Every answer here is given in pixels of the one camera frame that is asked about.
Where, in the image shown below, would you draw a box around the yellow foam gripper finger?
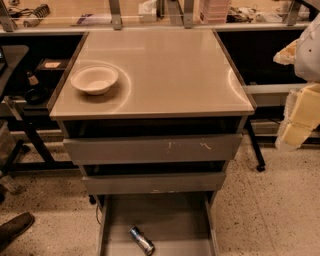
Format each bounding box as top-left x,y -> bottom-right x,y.
275,83 -> 320,151
273,40 -> 298,65

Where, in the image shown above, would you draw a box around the blue silver redbull can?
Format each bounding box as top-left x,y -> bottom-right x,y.
129,226 -> 155,256

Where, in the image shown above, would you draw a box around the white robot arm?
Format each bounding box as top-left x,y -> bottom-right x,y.
273,14 -> 320,151

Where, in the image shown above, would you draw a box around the grey top drawer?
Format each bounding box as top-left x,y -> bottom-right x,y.
63,134 -> 242,165

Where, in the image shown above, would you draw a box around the grey drawer cabinet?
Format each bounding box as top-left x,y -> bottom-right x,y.
46,28 -> 258,205

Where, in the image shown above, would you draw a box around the grey open bottom drawer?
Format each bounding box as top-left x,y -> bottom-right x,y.
97,192 -> 219,256

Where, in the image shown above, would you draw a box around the grey middle drawer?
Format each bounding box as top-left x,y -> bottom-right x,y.
82,172 -> 226,195

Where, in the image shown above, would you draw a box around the pink stacked trays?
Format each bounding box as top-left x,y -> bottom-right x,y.
199,0 -> 230,24

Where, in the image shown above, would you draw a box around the white tissue box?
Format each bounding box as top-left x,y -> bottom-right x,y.
138,0 -> 157,23

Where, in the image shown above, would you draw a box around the white paper bowl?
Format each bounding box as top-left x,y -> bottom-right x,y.
71,65 -> 119,96

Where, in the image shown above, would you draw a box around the dark brown shoe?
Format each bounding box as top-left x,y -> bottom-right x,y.
0,212 -> 35,250

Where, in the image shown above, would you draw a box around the black table leg frame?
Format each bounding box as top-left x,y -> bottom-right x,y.
245,120 -> 265,172

